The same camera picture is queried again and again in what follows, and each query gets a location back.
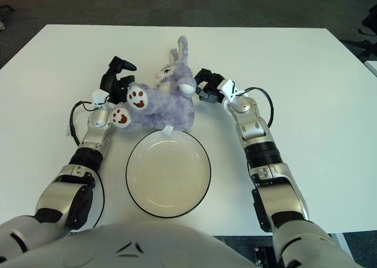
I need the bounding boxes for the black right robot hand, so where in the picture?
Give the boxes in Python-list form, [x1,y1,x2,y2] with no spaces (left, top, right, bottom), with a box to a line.
[194,68,230,105]

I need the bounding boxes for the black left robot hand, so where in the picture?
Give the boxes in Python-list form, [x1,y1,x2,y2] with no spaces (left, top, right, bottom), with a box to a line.
[100,56,137,104]

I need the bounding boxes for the purple plush bunny doll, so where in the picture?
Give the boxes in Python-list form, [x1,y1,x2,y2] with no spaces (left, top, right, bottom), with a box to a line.
[109,35,197,137]

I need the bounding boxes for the white plate with black rim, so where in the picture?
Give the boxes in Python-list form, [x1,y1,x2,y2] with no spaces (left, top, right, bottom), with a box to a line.
[125,129,211,219]

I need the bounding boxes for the silver robot torso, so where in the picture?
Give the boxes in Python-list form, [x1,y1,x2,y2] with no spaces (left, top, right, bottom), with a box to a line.
[2,221,257,268]

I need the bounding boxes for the black chair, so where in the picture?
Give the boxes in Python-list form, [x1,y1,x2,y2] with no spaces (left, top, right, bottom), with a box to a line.
[341,10,377,57]

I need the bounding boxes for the black metal floor stand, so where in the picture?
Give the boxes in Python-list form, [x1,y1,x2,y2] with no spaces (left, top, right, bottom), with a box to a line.
[253,246,277,268]

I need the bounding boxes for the white table leg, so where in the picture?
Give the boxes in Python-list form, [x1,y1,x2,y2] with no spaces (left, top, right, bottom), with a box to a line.
[329,232,352,257]

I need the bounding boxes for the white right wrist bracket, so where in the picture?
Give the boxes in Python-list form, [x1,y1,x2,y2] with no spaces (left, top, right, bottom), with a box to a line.
[220,79,246,103]

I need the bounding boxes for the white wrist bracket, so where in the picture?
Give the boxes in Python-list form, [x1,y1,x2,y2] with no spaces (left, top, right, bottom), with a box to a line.
[91,88,110,110]
[220,79,246,103]

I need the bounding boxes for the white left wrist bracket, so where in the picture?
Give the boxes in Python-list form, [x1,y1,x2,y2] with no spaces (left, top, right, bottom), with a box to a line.
[91,88,110,110]

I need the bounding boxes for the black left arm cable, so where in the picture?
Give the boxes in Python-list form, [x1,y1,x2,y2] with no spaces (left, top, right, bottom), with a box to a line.
[69,101,106,230]

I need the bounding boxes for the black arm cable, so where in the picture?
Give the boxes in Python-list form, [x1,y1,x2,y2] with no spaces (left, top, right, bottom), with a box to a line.
[69,101,106,230]
[235,87,276,127]

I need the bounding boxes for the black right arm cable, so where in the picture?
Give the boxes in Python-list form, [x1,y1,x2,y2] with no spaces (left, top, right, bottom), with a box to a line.
[235,87,276,127]

